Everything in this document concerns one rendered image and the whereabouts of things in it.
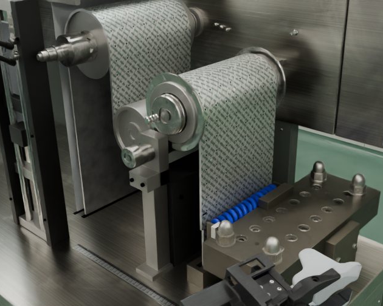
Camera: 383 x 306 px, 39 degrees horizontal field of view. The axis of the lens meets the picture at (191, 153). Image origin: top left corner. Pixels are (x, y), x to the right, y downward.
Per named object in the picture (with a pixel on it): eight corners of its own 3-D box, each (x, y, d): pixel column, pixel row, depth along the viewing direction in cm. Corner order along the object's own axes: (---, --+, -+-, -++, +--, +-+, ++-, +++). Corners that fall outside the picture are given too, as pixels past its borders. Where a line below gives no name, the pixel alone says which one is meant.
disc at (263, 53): (228, 106, 122) (229, 42, 116) (229, 105, 123) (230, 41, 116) (282, 121, 113) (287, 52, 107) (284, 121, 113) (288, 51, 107)
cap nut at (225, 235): (211, 241, 98) (211, 221, 96) (224, 233, 101) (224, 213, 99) (227, 249, 96) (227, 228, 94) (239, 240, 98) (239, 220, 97)
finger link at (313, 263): (333, 224, 64) (274, 260, 60) (372, 255, 60) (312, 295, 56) (329, 241, 66) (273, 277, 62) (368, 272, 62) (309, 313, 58)
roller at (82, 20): (72, 73, 117) (64, 7, 112) (154, 51, 134) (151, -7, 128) (112, 84, 109) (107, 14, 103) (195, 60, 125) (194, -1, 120)
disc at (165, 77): (147, 139, 105) (143, 66, 99) (149, 139, 106) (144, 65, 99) (203, 160, 96) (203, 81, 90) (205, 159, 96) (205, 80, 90)
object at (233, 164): (199, 229, 104) (199, 142, 96) (269, 186, 120) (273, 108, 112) (202, 231, 104) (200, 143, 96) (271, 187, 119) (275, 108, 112)
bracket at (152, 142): (134, 273, 111) (124, 138, 99) (156, 259, 116) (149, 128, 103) (151, 283, 108) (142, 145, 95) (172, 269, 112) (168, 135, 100)
